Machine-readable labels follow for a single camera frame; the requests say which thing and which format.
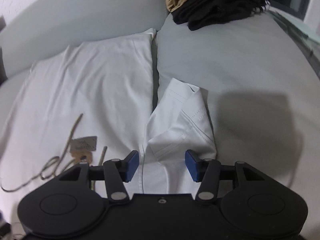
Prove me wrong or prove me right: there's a white t-shirt with script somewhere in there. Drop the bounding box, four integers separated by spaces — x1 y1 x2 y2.
1 29 216 223

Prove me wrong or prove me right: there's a paper hang tag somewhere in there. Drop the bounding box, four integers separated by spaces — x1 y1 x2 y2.
69 136 97 164

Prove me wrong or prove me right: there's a grey sofa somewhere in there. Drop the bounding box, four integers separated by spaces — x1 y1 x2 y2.
1 0 319 239

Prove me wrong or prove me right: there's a black folded garment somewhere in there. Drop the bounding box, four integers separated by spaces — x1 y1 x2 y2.
171 0 270 31

